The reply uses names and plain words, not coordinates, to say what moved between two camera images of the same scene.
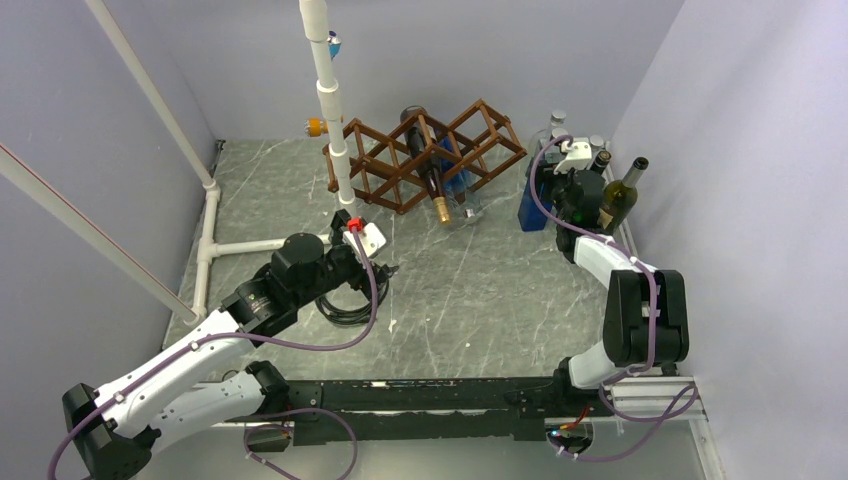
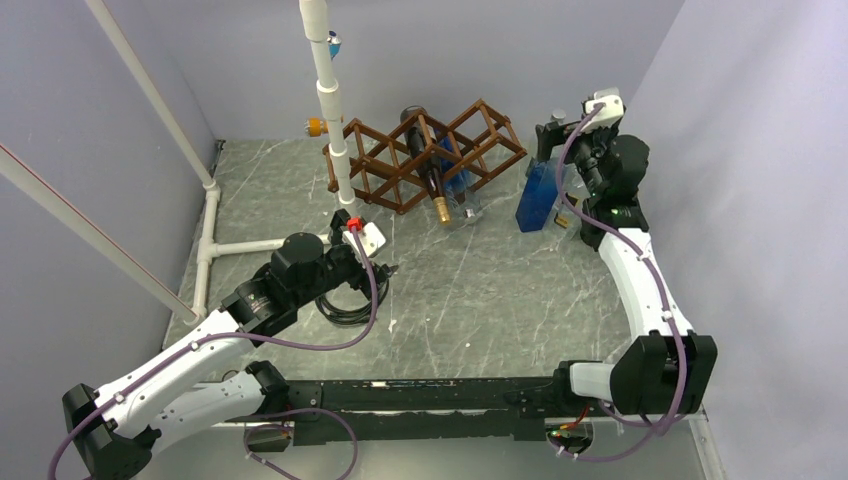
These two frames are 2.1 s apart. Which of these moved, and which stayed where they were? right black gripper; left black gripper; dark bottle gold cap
Moved: right black gripper
Stayed: left black gripper; dark bottle gold cap
